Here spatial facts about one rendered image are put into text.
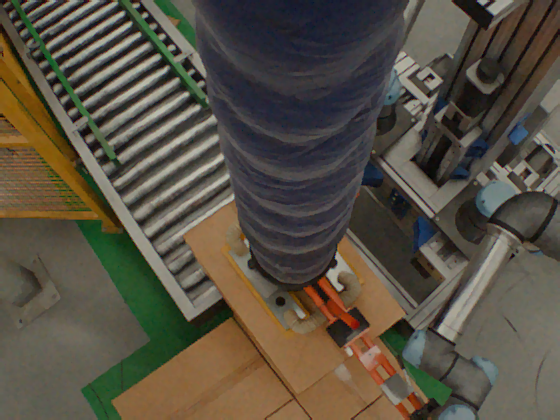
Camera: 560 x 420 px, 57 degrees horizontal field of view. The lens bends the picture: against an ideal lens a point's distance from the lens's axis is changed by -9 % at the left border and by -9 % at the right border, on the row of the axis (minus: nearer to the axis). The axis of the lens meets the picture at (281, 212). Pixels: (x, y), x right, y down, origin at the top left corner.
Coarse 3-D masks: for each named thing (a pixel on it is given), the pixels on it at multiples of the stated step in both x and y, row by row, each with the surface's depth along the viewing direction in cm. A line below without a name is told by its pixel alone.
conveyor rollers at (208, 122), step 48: (0, 0) 275; (48, 0) 271; (96, 0) 270; (48, 48) 262; (96, 48) 261; (144, 48) 259; (96, 96) 250; (192, 96) 251; (144, 144) 242; (144, 192) 235
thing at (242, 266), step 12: (228, 252) 169; (240, 264) 168; (252, 264) 165; (240, 276) 167; (252, 288) 166; (264, 300) 164; (276, 300) 162; (288, 300) 164; (276, 312) 163; (300, 312) 163; (276, 324) 162; (288, 336) 161
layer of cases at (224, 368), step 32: (192, 352) 213; (224, 352) 213; (256, 352) 213; (384, 352) 212; (160, 384) 209; (192, 384) 209; (224, 384) 209; (256, 384) 209; (320, 384) 208; (352, 384) 208; (128, 416) 205; (160, 416) 205; (192, 416) 205; (224, 416) 205; (256, 416) 205; (288, 416) 205; (320, 416) 204; (352, 416) 205; (384, 416) 204
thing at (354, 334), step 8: (352, 312) 150; (360, 312) 149; (336, 320) 150; (360, 320) 150; (328, 328) 148; (336, 328) 149; (344, 328) 149; (360, 328) 149; (368, 328) 148; (336, 336) 147; (344, 336) 148; (352, 336) 148; (360, 336) 147; (344, 344) 147
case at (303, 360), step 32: (224, 224) 174; (224, 256) 171; (352, 256) 170; (224, 288) 168; (384, 288) 167; (256, 320) 164; (384, 320) 164; (288, 352) 161; (320, 352) 161; (352, 352) 161; (288, 384) 177
